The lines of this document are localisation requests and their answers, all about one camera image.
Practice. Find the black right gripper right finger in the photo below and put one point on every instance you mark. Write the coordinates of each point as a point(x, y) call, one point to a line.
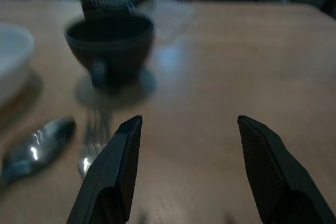
point(273, 176)

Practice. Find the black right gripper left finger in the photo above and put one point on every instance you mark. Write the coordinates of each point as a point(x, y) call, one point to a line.
point(113, 176)

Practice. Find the silver metal fork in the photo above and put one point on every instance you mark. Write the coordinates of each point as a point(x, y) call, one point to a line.
point(93, 140)

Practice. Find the silver metal spoon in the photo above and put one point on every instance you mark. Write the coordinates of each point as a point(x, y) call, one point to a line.
point(36, 148)

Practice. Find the grey round saucer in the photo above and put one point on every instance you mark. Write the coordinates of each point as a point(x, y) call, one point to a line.
point(118, 93)

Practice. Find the dark grey ceramic cup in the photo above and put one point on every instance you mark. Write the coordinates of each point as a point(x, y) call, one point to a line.
point(110, 47)

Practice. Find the white ceramic bowl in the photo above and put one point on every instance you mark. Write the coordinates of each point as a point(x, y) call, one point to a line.
point(11, 61)

